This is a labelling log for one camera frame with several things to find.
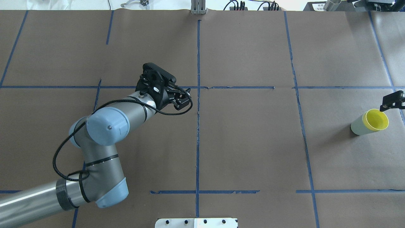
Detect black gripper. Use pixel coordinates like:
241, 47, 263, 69
153, 86, 191, 110

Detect yellow plastic cup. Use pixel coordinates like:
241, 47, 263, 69
361, 109, 389, 132

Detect light green cup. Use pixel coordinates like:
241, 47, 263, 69
350, 115, 373, 136

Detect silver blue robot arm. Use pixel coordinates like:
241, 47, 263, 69
1, 85, 193, 228

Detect small metal cup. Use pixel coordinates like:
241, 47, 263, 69
323, 0, 342, 11

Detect long grabber stick tool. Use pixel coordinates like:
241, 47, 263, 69
121, 0, 151, 7

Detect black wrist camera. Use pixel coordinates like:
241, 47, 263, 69
135, 62, 177, 95

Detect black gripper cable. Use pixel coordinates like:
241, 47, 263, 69
53, 85, 193, 181

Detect aluminium frame post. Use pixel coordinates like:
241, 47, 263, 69
190, 0, 207, 15

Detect white central pedestal column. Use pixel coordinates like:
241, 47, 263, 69
155, 218, 239, 228

